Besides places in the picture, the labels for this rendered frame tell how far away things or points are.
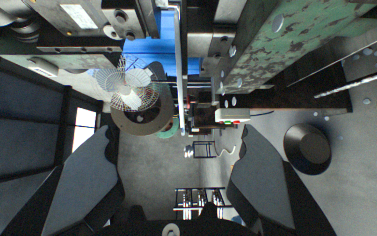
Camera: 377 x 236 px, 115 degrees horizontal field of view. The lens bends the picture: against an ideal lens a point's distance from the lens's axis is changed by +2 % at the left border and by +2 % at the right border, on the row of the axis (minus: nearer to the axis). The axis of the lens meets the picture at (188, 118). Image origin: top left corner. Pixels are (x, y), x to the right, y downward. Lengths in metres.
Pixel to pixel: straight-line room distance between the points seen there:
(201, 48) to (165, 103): 1.36
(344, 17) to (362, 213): 0.84
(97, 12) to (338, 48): 0.71
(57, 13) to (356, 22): 0.66
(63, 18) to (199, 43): 0.39
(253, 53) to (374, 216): 0.85
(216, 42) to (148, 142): 6.94
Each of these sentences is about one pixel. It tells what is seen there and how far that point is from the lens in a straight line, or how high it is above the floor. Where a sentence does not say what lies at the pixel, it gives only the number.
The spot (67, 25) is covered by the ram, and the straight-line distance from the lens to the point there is 0.59.
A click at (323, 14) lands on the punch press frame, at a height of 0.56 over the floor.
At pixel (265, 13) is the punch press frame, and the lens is 0.29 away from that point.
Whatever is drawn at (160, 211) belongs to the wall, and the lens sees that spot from 7.90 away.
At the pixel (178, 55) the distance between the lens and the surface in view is 0.20.
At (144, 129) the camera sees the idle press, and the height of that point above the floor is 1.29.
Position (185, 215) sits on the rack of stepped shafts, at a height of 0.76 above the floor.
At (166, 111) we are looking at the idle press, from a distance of 1.67.
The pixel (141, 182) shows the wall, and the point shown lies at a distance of 7.58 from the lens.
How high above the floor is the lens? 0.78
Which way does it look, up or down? 2 degrees down
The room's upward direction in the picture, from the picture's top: 90 degrees counter-clockwise
